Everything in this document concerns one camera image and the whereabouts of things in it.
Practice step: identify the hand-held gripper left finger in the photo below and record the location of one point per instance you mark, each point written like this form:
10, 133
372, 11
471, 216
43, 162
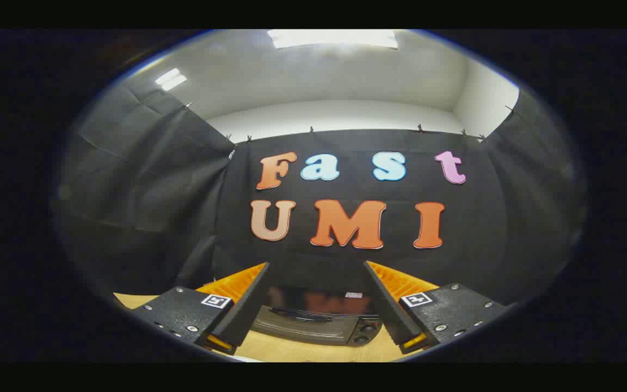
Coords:
245, 310

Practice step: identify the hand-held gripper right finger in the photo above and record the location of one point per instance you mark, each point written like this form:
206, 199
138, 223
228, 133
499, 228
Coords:
387, 310

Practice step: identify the black toaster oven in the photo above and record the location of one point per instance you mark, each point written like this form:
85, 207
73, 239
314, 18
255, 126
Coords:
313, 326

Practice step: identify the black backdrop cloth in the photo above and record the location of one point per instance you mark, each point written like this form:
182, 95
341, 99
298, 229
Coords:
509, 218

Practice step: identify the small ceiling light panel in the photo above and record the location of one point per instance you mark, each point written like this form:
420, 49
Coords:
171, 79

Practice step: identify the large ceiling light panel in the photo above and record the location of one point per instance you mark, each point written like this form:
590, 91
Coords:
332, 38

